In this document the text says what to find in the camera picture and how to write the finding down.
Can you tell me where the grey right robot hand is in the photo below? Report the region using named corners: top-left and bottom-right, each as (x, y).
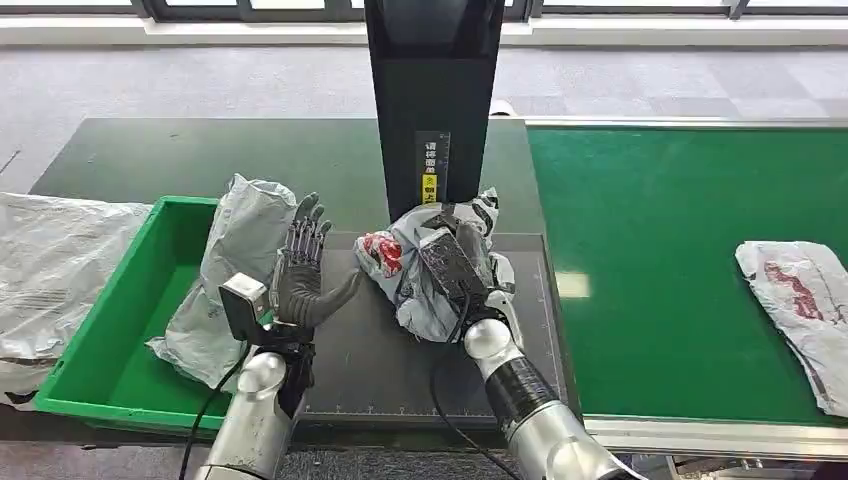
top-left (423, 203), bottom-right (497, 283)

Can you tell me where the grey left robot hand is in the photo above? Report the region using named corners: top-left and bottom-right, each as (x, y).
top-left (270, 192), bottom-right (364, 329)

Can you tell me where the plain grey plastic parcel bag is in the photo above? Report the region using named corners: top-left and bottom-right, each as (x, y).
top-left (145, 173), bottom-right (299, 395)

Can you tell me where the grey parcel bag red black print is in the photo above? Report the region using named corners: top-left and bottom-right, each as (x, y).
top-left (354, 187), bottom-right (517, 344)

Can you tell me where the yellow black label sticker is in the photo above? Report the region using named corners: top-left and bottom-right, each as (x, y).
top-left (415, 130), bottom-right (452, 205)

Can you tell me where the green conveyor belt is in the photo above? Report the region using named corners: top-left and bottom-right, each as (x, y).
top-left (526, 125), bottom-right (848, 425)

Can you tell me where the black scanner column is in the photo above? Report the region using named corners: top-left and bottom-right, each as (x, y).
top-left (362, 0), bottom-right (506, 223)

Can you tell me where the green plastic crate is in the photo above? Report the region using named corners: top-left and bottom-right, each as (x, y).
top-left (33, 194), bottom-right (276, 432)

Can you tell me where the large white plastic bag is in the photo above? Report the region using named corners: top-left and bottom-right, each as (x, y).
top-left (0, 192), bottom-right (152, 407)

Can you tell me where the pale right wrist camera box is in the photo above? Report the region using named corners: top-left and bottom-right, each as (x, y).
top-left (418, 228), bottom-right (492, 311)

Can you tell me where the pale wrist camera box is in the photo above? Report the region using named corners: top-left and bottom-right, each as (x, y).
top-left (418, 228), bottom-right (492, 311)
top-left (218, 272), bottom-right (270, 342)

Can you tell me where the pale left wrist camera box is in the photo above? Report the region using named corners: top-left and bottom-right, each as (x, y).
top-left (218, 272), bottom-right (270, 342)

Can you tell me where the black scanner base plate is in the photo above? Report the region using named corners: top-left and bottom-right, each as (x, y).
top-left (298, 231), bottom-right (571, 429)

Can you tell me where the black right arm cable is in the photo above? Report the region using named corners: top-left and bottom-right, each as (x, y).
top-left (429, 294), bottom-right (525, 480)

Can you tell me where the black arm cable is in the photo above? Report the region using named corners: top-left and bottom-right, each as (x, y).
top-left (429, 294), bottom-right (525, 480)
top-left (178, 341), bottom-right (250, 480)

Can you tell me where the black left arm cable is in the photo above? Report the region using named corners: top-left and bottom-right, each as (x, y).
top-left (178, 341), bottom-right (250, 480)

